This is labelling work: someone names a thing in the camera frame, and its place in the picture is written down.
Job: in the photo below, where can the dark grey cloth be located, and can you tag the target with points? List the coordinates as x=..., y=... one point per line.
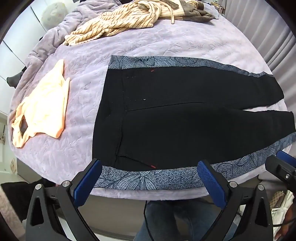
x=15, y=80

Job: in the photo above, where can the person's right forearm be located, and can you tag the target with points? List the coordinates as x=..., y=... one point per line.
x=290, y=214

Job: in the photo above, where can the lilac embossed bed cover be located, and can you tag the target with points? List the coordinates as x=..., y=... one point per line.
x=81, y=104

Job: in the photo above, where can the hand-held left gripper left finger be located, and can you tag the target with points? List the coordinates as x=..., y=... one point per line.
x=86, y=183

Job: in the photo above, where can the light grey curtain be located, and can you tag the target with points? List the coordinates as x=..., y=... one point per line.
x=272, y=34

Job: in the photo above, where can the peach top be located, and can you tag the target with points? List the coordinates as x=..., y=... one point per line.
x=46, y=109

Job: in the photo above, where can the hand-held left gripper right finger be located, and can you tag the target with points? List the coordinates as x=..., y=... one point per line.
x=211, y=183

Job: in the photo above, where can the cream striped garment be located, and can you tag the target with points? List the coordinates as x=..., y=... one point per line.
x=111, y=25

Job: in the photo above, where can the brown grey garment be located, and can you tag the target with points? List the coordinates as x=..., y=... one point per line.
x=196, y=12

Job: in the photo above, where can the black fabric item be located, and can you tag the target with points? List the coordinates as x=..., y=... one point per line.
x=16, y=197

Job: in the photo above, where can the black pants grey floral stripes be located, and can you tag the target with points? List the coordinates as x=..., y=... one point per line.
x=173, y=111

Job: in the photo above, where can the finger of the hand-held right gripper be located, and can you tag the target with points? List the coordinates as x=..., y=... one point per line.
x=288, y=157
x=279, y=170

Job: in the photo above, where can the person's legs in jeans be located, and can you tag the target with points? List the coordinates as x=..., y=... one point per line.
x=185, y=220

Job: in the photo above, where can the white round plush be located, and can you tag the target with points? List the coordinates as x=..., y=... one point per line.
x=54, y=15

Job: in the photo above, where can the white wardrobe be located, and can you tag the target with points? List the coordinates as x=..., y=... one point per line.
x=13, y=34

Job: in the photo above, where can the white bag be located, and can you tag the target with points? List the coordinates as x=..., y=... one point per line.
x=281, y=214

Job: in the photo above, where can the beige patterned bag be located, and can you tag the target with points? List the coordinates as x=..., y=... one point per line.
x=278, y=198

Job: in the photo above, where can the lilac fluffy blanket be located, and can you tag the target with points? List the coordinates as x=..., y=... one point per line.
x=67, y=25

